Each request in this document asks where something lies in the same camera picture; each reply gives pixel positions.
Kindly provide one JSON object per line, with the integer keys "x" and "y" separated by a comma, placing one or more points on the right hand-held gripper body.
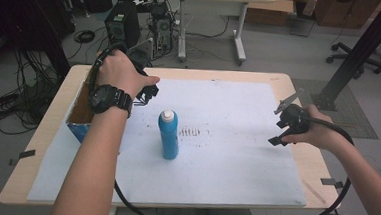
{"x": 296, "y": 120}

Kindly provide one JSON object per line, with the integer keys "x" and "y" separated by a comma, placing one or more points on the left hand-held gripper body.
{"x": 142, "y": 52}

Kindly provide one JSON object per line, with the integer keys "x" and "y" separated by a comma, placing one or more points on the blue bottle with white cap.
{"x": 169, "y": 136}

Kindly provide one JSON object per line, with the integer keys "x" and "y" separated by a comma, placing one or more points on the blue cardboard box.
{"x": 80, "y": 112}

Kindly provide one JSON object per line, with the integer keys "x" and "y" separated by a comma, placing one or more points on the person's right hand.
{"x": 320, "y": 133}

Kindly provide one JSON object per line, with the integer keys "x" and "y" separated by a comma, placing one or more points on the person's left hand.
{"x": 117, "y": 71}

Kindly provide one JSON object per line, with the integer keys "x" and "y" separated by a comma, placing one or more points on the open computer case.
{"x": 163, "y": 32}

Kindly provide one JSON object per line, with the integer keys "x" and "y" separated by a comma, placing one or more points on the black wristwatch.
{"x": 107, "y": 99}

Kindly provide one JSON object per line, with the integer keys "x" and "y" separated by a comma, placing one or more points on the black computer tower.
{"x": 123, "y": 23}

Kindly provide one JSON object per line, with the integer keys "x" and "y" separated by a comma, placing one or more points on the grey floor mat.
{"x": 344, "y": 120}

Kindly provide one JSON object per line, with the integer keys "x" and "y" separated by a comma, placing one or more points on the black board with white pattern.
{"x": 138, "y": 0}

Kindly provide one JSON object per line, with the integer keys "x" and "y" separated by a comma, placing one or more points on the white table mat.
{"x": 228, "y": 163}

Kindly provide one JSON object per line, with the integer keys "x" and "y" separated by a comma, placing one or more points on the black tape strip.
{"x": 25, "y": 154}
{"x": 330, "y": 182}

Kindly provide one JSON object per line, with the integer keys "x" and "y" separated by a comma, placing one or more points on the black office chair base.
{"x": 355, "y": 59}

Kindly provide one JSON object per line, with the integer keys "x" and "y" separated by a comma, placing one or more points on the white desk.
{"x": 218, "y": 2}

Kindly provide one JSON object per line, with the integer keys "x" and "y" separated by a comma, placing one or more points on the brown cardboard box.
{"x": 271, "y": 12}

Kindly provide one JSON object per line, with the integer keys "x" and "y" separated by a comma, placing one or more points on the white table leg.
{"x": 112, "y": 214}

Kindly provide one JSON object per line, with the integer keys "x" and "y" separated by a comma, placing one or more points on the brown wooden cabinet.
{"x": 348, "y": 12}

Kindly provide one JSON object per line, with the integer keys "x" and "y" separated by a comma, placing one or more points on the dark curtain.
{"x": 24, "y": 10}

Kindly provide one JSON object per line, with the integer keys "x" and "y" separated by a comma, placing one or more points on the black metal post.
{"x": 362, "y": 51}

